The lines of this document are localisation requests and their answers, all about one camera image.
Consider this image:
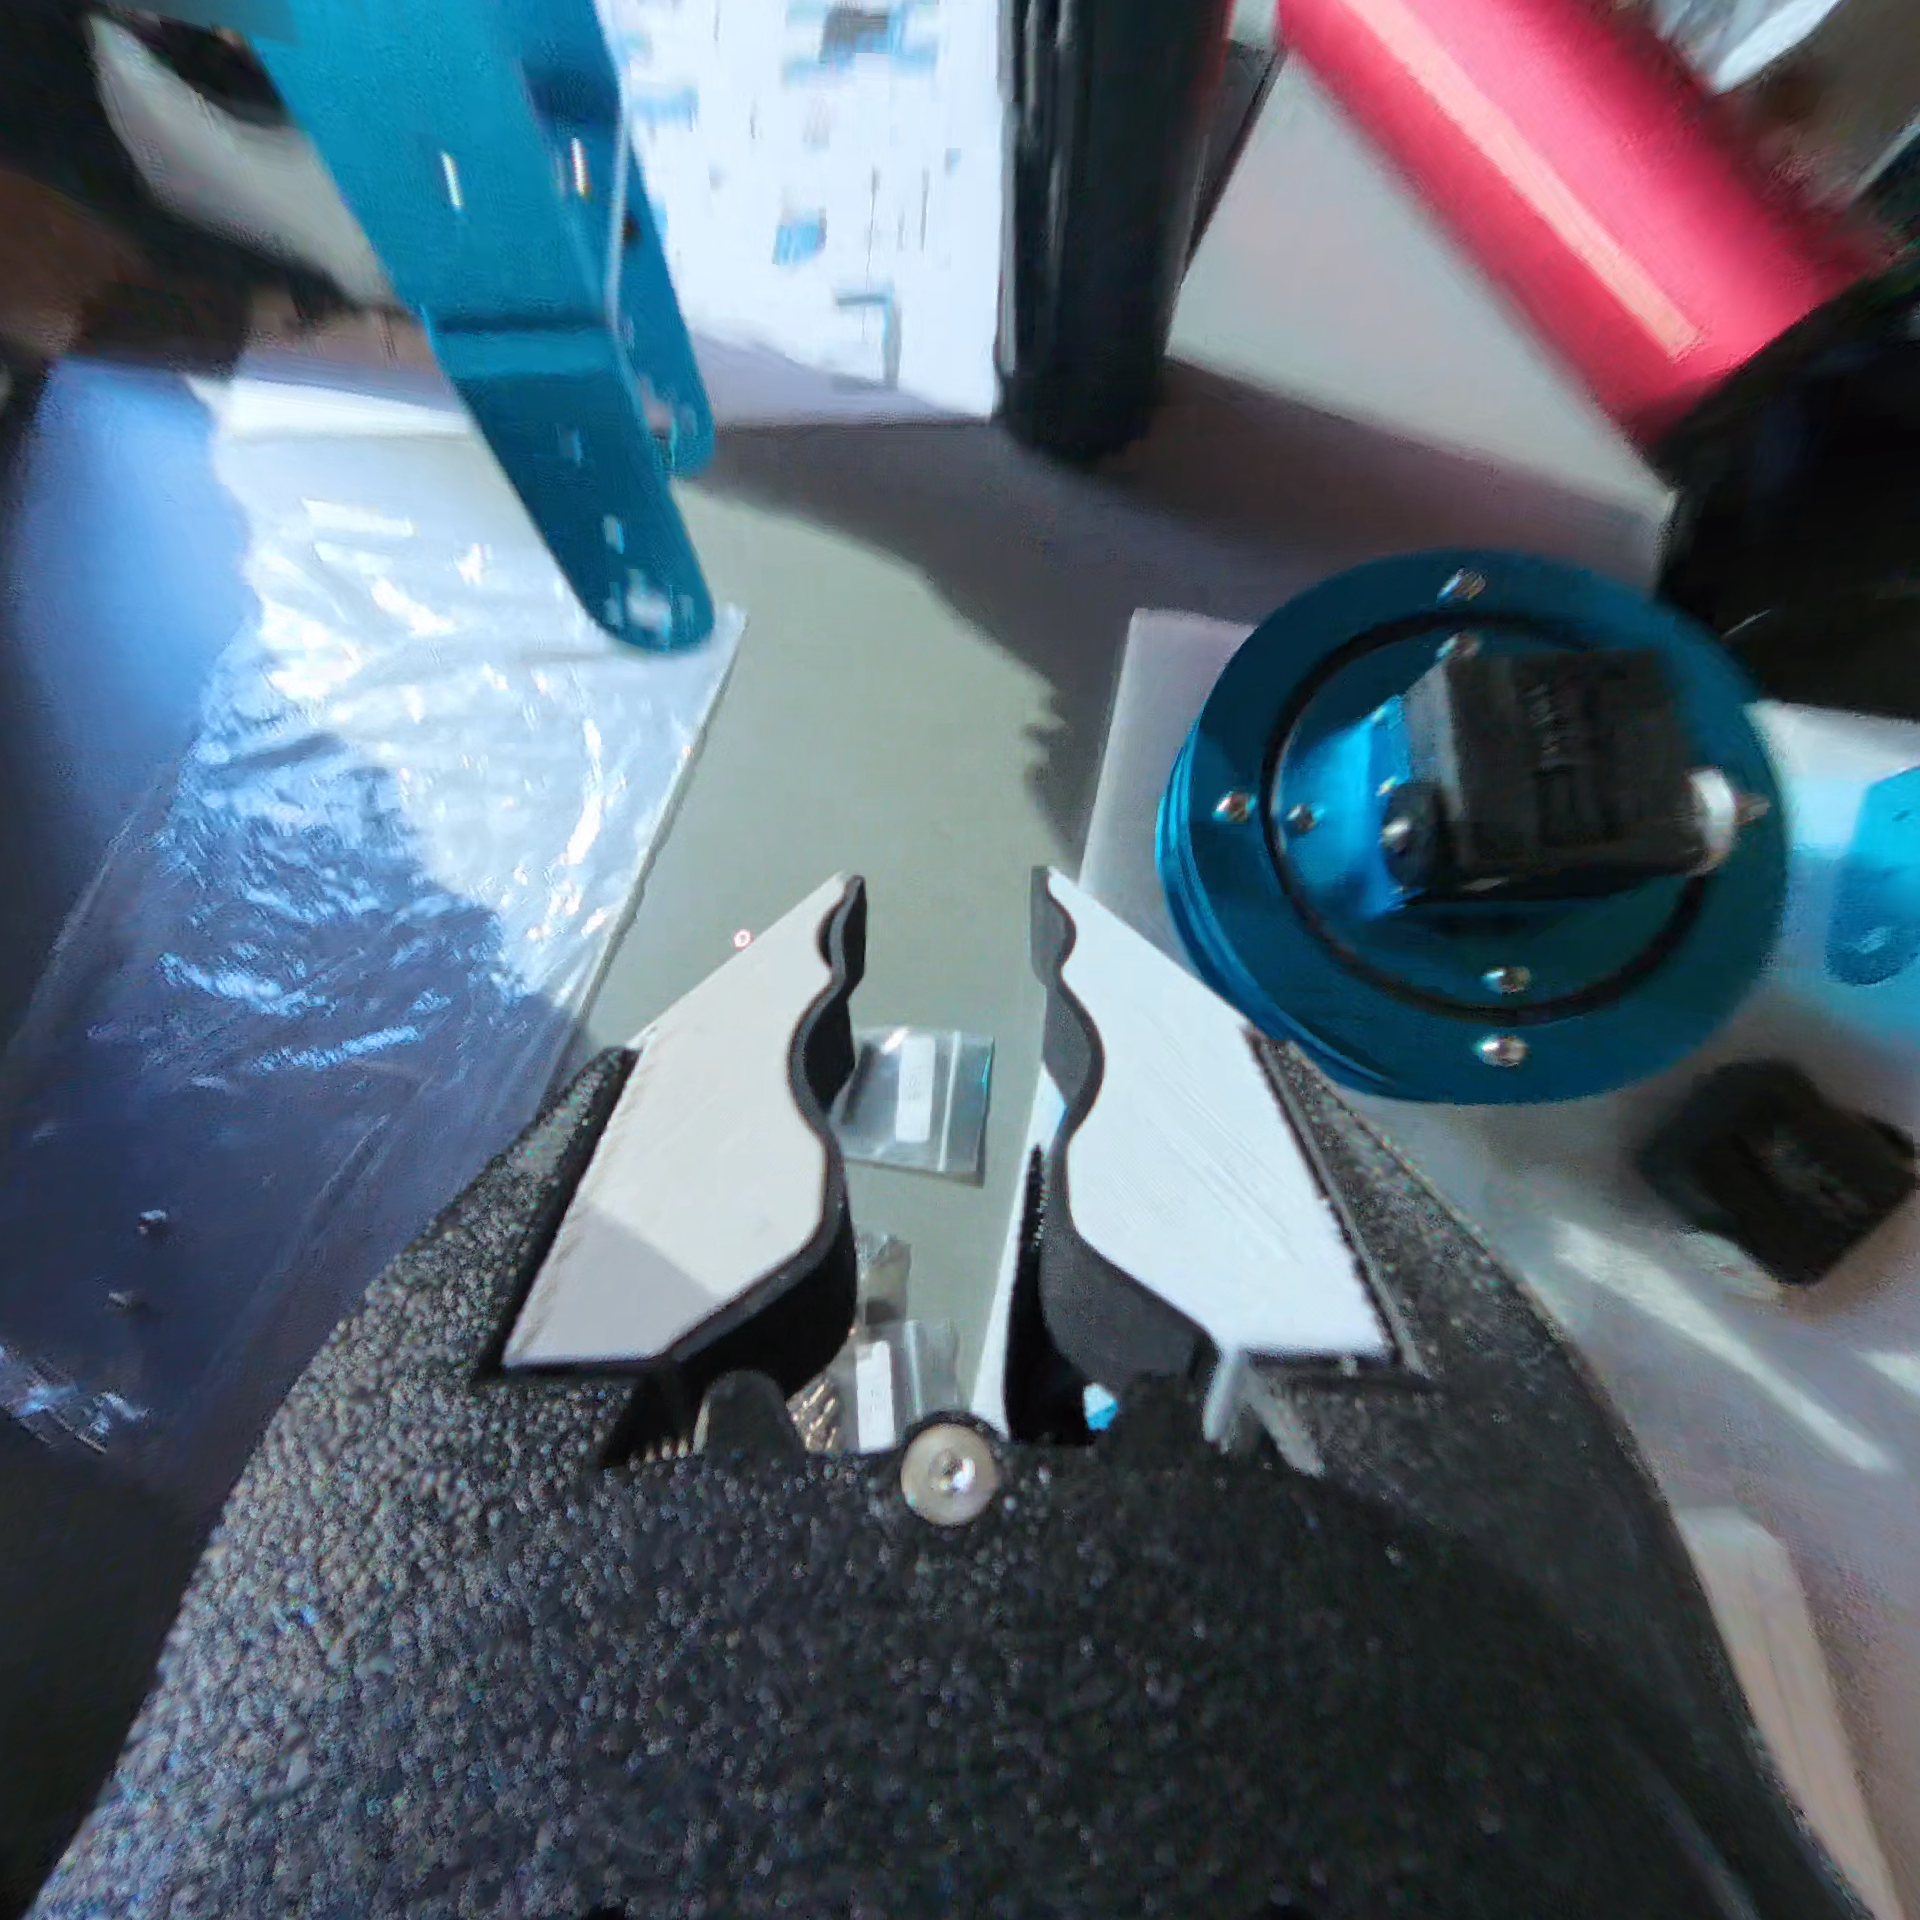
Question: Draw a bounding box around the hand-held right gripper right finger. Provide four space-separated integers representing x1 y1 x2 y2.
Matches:
1022 871 1404 1441

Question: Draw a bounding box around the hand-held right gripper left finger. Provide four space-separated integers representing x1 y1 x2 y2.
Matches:
496 877 872 1386

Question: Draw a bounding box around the blue metal bracket assembly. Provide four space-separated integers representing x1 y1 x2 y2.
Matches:
181 0 728 655

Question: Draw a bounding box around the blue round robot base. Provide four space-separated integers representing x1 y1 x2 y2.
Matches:
1156 551 1796 1105

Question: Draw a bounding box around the tiny clear zip bag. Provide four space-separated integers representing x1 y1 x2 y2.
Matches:
831 1026 1000 1183

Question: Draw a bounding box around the large clear plastic bag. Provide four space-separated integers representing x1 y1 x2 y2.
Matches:
0 360 751 1441

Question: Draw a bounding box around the white foam tray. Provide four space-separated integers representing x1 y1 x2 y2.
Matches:
976 600 1920 1920

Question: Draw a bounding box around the black servo motor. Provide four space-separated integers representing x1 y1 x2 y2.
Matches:
1376 640 1749 903

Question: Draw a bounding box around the small black plastic part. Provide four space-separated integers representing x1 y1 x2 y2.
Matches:
1637 1056 1920 1290

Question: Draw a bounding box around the white instruction sheet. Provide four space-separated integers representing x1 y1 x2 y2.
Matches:
594 0 1012 416

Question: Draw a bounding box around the red cylindrical container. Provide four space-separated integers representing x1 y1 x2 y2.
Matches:
1275 0 1898 446

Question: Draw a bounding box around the black ribbed handle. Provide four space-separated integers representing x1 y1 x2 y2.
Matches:
999 0 1262 466

